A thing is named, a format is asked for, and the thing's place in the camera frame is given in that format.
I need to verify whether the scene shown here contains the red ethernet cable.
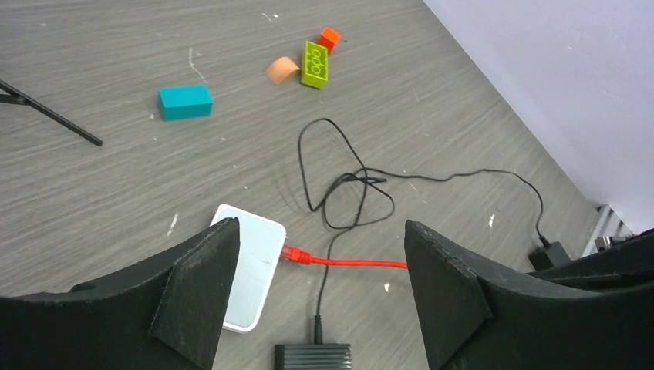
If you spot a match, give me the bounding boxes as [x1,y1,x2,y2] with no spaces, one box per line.
[281,245,409,271]

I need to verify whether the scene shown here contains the peach toy block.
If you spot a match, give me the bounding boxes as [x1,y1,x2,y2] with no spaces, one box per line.
[265,56,301,86]

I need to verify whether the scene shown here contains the black microphone tripod stand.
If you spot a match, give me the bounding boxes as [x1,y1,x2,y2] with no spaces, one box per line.
[1,80,103,146]

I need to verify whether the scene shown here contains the black network switch blue ports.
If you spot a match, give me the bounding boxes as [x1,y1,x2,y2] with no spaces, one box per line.
[274,344,352,370]

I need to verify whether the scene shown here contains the black power adapter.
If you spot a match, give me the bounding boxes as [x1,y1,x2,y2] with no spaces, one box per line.
[528,241,571,271]

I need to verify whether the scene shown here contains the orange toy block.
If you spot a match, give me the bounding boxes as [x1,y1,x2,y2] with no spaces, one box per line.
[318,27,341,55]

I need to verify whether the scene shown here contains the white router box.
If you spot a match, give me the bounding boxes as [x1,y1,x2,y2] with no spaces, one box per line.
[211,203,286,333]

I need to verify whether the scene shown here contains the green lego brick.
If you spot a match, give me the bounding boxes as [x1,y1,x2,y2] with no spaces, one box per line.
[301,41,329,89]

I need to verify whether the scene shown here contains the thin black power cable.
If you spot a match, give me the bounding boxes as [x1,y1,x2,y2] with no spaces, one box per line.
[297,117,553,345]

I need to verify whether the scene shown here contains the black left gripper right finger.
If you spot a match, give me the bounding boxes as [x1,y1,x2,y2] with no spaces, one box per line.
[404,220,653,369]

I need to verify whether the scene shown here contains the teal toy block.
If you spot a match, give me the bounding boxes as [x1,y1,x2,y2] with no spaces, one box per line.
[158,85,213,121]

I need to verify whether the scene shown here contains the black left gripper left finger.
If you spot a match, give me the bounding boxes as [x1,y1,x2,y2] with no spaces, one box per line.
[1,217,240,369]

